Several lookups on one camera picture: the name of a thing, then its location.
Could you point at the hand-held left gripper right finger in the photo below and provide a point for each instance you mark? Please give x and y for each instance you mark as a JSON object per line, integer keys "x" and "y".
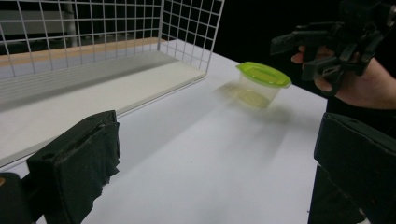
{"x": 358, "y": 158}

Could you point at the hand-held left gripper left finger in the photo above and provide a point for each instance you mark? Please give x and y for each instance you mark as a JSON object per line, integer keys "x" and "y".
{"x": 74, "y": 161}

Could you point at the clear container with green lid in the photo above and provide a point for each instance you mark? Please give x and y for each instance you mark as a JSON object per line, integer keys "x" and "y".
{"x": 261, "y": 77}

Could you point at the light wooden board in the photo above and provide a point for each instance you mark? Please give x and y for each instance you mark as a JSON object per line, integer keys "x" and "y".
{"x": 62, "y": 53}

